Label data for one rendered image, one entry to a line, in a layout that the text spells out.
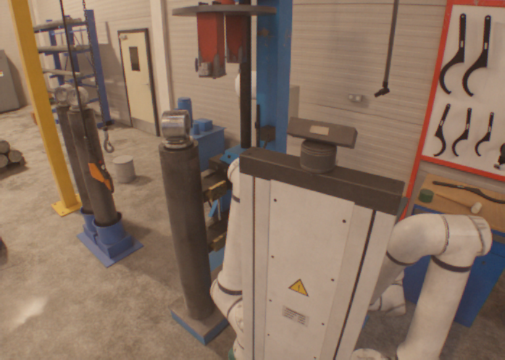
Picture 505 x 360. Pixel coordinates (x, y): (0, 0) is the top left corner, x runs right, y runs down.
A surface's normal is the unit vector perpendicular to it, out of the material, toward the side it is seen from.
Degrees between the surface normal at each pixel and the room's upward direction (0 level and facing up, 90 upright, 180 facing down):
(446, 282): 81
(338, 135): 61
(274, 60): 90
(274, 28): 90
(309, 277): 90
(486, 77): 90
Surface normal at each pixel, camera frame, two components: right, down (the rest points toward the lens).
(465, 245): -0.12, 0.28
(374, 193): -0.52, 0.38
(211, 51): -0.28, 0.43
